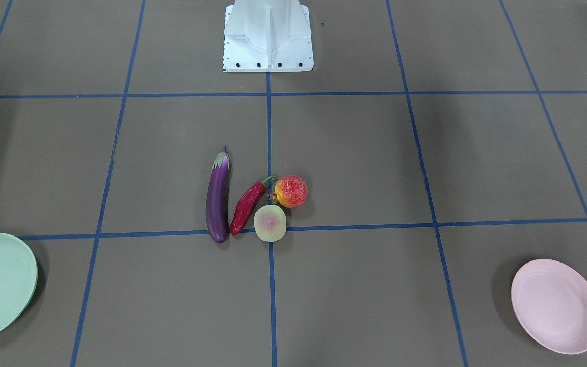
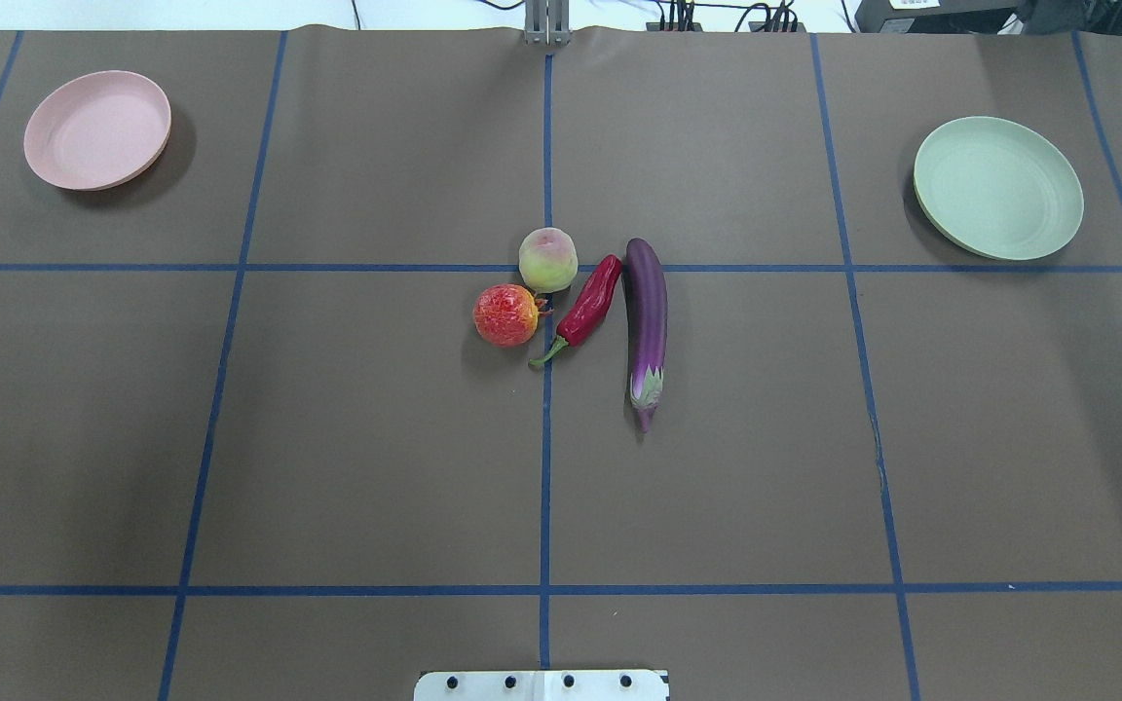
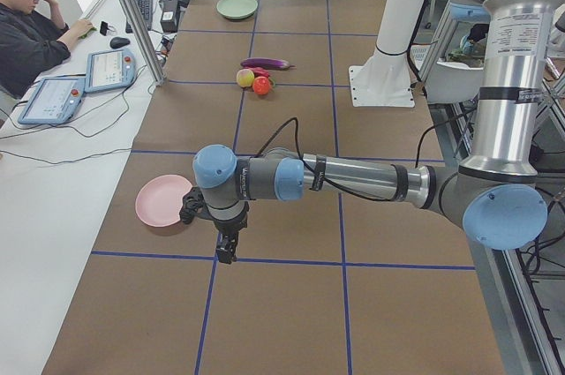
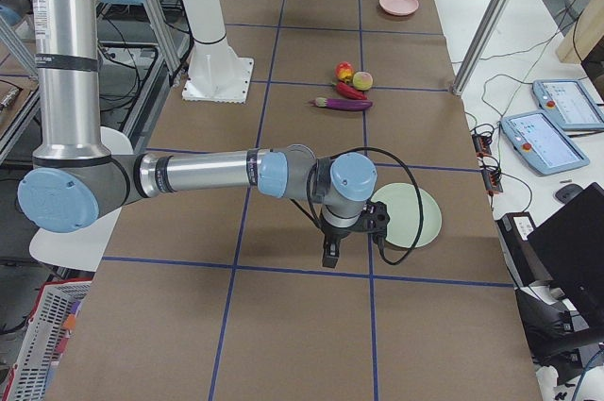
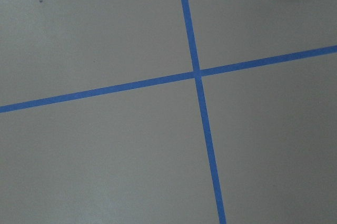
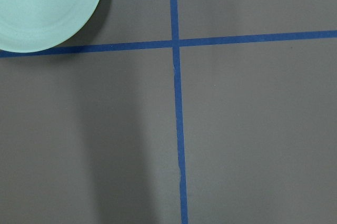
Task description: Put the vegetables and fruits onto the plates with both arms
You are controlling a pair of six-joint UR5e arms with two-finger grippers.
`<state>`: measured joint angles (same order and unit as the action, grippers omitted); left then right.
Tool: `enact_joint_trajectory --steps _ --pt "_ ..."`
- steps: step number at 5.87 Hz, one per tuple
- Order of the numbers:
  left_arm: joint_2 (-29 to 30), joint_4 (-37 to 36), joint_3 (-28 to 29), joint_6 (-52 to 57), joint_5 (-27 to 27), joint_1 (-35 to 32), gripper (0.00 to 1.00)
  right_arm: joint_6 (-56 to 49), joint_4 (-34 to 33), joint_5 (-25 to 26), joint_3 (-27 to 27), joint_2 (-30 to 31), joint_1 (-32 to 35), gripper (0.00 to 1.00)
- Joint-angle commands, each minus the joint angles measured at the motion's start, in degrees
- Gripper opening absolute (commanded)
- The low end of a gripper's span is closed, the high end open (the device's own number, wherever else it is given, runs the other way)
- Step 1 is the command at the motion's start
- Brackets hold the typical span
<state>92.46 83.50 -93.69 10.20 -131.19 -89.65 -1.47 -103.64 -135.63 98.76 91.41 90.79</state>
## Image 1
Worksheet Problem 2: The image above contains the red yellow apple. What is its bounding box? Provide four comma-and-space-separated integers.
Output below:
270, 176, 308, 208

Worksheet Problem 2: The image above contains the red chili pepper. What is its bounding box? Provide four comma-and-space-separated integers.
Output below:
229, 176, 279, 235

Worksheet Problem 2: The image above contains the green pink peach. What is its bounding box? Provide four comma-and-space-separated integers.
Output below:
253, 204, 287, 242

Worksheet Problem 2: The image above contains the purple eggplant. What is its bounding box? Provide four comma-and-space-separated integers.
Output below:
205, 146, 230, 244

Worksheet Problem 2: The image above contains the pink plate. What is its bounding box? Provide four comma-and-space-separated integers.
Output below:
510, 259, 587, 355

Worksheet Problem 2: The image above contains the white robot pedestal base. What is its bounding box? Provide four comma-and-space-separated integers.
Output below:
222, 1, 314, 73

